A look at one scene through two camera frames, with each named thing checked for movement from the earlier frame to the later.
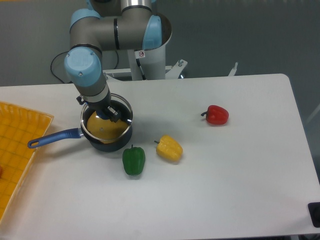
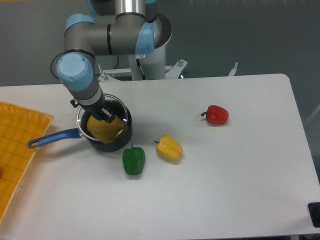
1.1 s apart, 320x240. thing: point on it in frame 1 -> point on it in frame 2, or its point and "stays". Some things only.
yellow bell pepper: [169, 148] stays
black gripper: [101, 108] -> [98, 109]
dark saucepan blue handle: [102, 134] stays
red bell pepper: [216, 115] stays
